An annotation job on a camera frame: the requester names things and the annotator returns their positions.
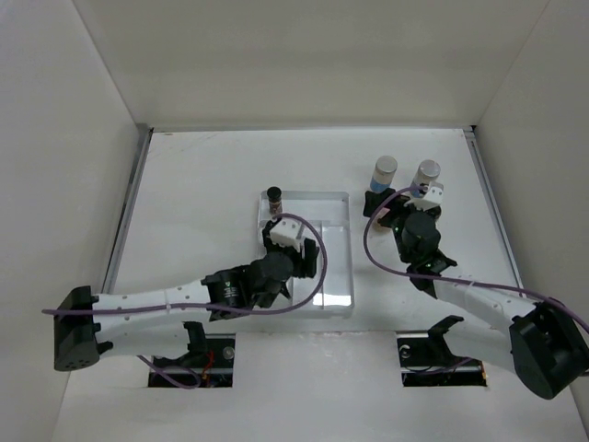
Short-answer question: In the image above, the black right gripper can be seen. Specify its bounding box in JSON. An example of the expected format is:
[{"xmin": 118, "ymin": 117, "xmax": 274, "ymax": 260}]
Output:
[{"xmin": 363, "ymin": 189, "xmax": 430, "ymax": 263}]

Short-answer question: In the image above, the white plastic organizer tray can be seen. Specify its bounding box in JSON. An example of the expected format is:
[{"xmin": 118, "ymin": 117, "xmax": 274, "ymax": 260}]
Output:
[{"xmin": 258, "ymin": 190, "xmax": 354, "ymax": 319}]

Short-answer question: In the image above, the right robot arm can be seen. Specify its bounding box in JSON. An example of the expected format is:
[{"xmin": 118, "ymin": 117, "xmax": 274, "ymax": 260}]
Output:
[{"xmin": 363, "ymin": 182, "xmax": 588, "ymax": 400}]

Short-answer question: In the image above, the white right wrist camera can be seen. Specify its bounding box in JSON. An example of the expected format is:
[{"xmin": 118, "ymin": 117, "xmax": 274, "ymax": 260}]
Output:
[{"xmin": 410, "ymin": 181, "xmax": 445, "ymax": 211}]

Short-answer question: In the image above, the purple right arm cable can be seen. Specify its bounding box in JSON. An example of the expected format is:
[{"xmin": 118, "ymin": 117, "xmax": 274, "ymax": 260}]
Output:
[{"xmin": 363, "ymin": 183, "xmax": 589, "ymax": 337}]

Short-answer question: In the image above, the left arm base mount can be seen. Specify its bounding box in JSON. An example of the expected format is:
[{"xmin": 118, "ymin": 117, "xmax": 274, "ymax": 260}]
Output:
[{"xmin": 147, "ymin": 321, "xmax": 236, "ymax": 390}]

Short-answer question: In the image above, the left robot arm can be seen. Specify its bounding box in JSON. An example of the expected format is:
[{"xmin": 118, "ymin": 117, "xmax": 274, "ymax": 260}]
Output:
[{"xmin": 47, "ymin": 215, "xmax": 328, "ymax": 372}]

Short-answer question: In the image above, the aluminium table edge rail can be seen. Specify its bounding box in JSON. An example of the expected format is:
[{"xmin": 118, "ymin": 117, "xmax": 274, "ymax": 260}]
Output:
[{"xmin": 93, "ymin": 123, "xmax": 154, "ymax": 295}]

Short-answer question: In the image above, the blue label sago jar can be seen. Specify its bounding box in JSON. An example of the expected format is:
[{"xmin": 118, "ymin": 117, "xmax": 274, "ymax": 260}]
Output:
[{"xmin": 412, "ymin": 159, "xmax": 441, "ymax": 186}]

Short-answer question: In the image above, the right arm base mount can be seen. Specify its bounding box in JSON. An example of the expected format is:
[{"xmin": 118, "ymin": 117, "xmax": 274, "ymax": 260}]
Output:
[{"xmin": 397, "ymin": 315, "xmax": 487, "ymax": 388}]

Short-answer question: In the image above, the small black cap spice bottle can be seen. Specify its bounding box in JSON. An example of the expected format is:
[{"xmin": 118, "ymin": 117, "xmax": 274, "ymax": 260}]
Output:
[{"xmin": 266, "ymin": 186, "xmax": 283, "ymax": 216}]

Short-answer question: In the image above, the silver lid beige jar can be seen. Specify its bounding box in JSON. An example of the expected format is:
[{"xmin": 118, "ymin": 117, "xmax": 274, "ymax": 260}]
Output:
[{"xmin": 369, "ymin": 156, "xmax": 398, "ymax": 193}]

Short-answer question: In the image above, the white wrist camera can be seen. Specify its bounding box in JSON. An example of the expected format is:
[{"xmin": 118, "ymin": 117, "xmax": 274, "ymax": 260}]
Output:
[
  {"xmin": 410, "ymin": 181, "xmax": 445, "ymax": 211},
  {"xmin": 269, "ymin": 218, "xmax": 305, "ymax": 252}
]

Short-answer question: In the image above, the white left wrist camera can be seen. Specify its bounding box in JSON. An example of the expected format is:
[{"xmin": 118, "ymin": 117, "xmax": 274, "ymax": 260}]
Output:
[{"xmin": 269, "ymin": 218, "xmax": 305, "ymax": 252}]

